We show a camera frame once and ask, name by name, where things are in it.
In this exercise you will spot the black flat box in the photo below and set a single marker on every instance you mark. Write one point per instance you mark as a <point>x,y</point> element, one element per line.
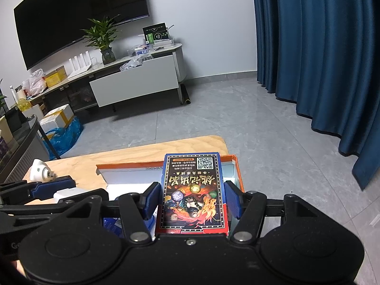
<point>13,118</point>

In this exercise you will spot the printed playing card box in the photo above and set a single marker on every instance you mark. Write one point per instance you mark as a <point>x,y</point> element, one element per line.
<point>193,196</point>

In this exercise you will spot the white device with green logo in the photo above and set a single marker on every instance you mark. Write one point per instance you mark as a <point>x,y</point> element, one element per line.
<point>66,194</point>
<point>40,170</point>

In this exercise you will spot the clear plastic bag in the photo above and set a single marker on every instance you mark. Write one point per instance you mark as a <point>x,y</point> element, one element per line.
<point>135,63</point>

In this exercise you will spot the white router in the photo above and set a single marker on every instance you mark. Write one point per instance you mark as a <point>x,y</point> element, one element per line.
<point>81,63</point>

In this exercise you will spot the yellow box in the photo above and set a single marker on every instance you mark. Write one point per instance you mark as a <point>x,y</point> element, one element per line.
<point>55,76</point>

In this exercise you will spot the black roll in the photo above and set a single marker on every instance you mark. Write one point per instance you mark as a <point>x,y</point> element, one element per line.
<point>185,96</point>

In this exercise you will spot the potted green plant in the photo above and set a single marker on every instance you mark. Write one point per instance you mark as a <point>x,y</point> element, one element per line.
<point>104,40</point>

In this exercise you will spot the black wall television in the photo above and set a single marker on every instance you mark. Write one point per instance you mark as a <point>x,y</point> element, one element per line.
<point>77,14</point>

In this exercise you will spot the white television cabinet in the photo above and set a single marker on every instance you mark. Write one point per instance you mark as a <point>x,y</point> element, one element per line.
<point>133,83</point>

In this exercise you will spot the blue curtain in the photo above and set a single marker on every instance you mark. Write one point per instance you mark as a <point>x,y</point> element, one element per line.
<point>314,56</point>

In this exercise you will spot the orange cardboard box tray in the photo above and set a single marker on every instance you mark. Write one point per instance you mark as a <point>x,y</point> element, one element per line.
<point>130,175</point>

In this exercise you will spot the white cardboard boxes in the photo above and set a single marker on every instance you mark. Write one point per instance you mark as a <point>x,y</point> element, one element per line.
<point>58,118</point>

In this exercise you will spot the black and green box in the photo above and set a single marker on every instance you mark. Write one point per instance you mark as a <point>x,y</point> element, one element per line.
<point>156,33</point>

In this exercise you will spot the white and red plastic bag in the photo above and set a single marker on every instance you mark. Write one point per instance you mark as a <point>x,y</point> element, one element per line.
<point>35,83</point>

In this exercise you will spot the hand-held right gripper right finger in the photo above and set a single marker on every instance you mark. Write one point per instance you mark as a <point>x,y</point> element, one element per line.
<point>233,200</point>

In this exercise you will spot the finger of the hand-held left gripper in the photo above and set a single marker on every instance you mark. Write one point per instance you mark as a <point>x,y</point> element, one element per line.
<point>53,187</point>
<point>89,197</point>

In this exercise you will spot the dark glass coffee table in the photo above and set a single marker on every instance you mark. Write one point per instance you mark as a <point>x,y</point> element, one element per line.
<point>25,151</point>

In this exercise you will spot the blue plastic box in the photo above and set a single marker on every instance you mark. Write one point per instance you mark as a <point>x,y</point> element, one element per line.
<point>112,225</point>

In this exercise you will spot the blue plastic bag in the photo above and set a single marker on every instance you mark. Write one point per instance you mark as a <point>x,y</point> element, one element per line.
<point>66,138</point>

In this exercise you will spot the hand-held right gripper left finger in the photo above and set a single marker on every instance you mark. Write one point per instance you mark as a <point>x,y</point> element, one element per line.
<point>153,200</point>

